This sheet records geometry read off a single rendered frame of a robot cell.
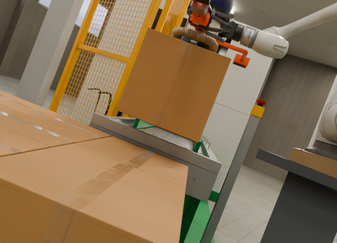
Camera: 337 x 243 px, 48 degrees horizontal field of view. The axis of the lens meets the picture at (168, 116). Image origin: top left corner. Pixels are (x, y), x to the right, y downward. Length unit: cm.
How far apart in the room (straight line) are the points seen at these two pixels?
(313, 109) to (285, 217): 1124
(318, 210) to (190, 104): 68
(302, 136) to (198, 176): 1092
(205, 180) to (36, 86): 145
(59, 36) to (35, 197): 218
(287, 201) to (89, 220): 112
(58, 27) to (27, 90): 49
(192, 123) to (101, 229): 107
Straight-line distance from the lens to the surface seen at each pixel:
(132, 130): 192
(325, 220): 166
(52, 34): 282
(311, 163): 159
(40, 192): 70
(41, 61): 282
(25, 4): 1117
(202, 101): 168
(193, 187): 192
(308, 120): 1279
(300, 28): 190
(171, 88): 169
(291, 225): 167
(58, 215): 69
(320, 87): 1296
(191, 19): 176
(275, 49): 175
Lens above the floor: 76
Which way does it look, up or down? 1 degrees down
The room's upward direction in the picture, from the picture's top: 22 degrees clockwise
